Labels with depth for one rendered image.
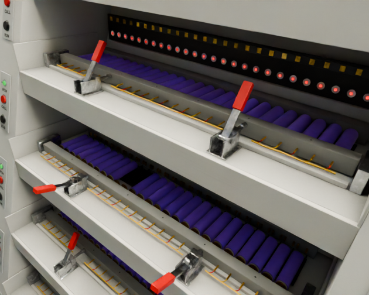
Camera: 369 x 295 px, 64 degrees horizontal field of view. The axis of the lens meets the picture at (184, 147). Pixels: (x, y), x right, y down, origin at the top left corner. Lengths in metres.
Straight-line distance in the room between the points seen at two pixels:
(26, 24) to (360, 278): 0.64
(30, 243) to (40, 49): 0.42
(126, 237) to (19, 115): 0.35
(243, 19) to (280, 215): 0.21
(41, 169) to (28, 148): 0.07
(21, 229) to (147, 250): 0.41
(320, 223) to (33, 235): 0.64
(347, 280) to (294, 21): 0.25
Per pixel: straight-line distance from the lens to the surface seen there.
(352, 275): 0.33
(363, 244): 0.32
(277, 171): 0.35
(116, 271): 0.65
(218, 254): 0.45
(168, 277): 0.40
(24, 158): 0.72
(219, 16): 0.36
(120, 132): 0.45
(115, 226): 0.51
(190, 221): 0.49
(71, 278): 0.69
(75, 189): 0.58
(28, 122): 0.71
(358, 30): 0.31
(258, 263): 0.46
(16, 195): 0.77
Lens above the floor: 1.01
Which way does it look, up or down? 18 degrees down
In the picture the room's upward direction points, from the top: 14 degrees clockwise
